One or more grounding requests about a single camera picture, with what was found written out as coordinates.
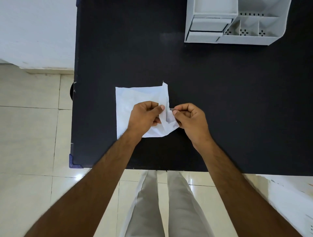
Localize person's right hand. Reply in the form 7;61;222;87
172;103;214;153

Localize person's left hand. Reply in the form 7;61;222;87
127;101;166;143

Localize white paper sheet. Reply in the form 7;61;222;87
115;81;180;139

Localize person's left forearm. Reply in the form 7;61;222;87
24;131;144;237

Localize person's right forearm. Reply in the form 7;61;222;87
192;138;303;237

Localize white organizer drawer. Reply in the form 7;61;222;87
186;30;224;43
189;18;233;32

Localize person's grey trousers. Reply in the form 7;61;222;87
119;170;216;237

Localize blue table corner protector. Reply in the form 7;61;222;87
69;153;84;169

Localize white plastic desk organizer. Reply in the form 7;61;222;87
184;0;292;46

